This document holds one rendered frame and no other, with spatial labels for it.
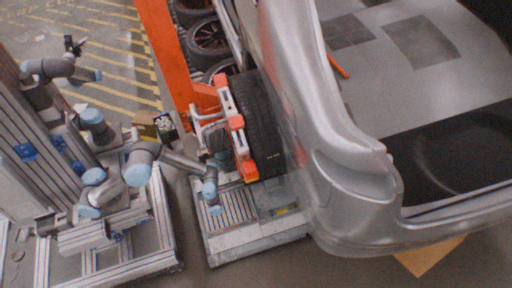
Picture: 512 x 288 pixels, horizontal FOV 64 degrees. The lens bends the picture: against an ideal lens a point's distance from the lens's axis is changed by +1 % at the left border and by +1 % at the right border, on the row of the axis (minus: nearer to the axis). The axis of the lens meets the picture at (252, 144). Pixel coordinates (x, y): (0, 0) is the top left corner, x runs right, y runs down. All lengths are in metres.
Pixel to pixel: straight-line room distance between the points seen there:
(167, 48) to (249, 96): 0.63
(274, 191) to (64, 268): 1.53
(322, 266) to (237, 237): 0.62
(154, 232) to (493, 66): 2.40
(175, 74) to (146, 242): 1.18
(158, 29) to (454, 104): 1.73
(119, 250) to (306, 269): 1.27
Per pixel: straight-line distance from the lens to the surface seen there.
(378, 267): 2.94
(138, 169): 1.92
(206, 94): 2.86
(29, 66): 2.51
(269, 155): 2.25
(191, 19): 4.36
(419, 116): 2.48
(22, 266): 3.35
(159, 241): 2.93
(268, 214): 2.90
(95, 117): 2.66
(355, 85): 2.47
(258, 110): 2.20
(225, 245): 2.96
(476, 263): 3.10
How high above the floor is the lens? 2.68
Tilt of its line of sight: 49 degrees down
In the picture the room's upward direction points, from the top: 12 degrees counter-clockwise
